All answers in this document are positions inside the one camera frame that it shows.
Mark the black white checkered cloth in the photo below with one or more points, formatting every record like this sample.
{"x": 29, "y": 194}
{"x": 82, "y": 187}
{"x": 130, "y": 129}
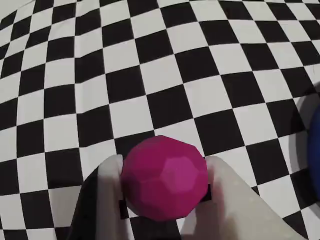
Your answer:
{"x": 150, "y": 75}

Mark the pink faceted ball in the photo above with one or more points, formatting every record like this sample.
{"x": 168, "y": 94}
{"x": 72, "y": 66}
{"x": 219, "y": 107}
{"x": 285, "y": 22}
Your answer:
{"x": 165, "y": 180}

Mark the blue round box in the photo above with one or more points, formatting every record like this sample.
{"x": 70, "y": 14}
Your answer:
{"x": 315, "y": 150}

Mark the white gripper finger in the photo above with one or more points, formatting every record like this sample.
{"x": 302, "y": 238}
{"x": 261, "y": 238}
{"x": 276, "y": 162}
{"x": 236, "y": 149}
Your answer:
{"x": 237, "y": 212}
{"x": 107, "y": 200}

